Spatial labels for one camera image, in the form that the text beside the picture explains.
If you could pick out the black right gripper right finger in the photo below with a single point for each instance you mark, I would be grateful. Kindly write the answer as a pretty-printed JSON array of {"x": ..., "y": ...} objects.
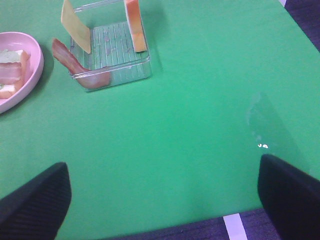
[{"x": 290, "y": 197}]

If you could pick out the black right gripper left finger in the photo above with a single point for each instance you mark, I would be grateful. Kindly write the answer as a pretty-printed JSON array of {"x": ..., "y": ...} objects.
[{"x": 37, "y": 209}]

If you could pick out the toast bread slice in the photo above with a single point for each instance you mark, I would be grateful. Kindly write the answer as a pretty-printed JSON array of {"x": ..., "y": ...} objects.
[
  {"x": 133, "y": 16},
  {"x": 7, "y": 91}
]

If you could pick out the bacon strip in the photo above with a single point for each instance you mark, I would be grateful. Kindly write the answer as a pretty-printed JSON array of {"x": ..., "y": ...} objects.
[
  {"x": 67, "y": 59},
  {"x": 10, "y": 72}
]

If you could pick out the yellow cheese slice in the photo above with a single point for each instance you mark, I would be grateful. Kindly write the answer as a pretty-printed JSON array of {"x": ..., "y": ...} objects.
[{"x": 78, "y": 31}]

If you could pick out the green tablecloth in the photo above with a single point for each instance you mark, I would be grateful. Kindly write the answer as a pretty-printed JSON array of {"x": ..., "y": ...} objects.
[{"x": 231, "y": 80}]

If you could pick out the pink round plate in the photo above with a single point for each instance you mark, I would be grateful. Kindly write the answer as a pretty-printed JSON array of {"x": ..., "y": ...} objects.
[{"x": 13, "y": 41}]

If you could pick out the right clear plastic tray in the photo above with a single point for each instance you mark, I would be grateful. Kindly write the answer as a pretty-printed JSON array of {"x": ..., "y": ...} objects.
[{"x": 112, "y": 50}]

